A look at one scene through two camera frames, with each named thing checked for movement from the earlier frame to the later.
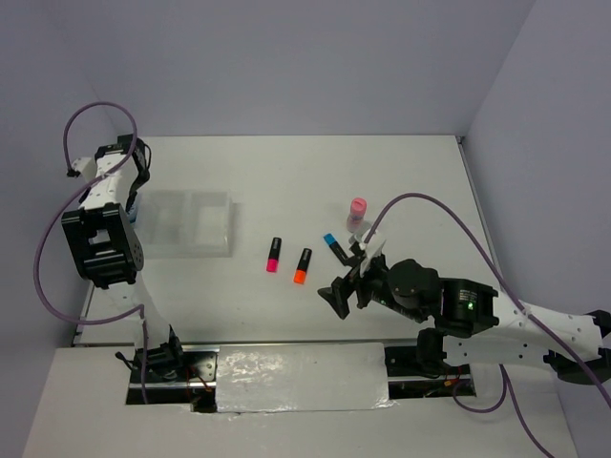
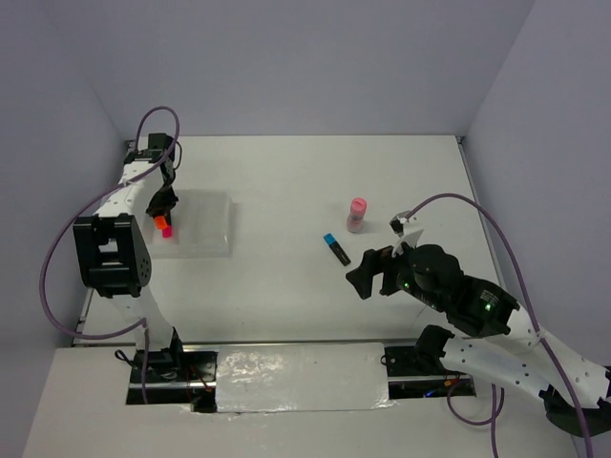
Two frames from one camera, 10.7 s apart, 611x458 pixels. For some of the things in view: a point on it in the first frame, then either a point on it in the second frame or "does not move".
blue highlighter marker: (334, 245) does not move
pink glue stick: (358, 211) does not move
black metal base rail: (196, 385) does not move
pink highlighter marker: (274, 255) -> (167, 232)
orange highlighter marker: (300, 274) -> (160, 222)
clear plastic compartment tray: (186, 223) does not move
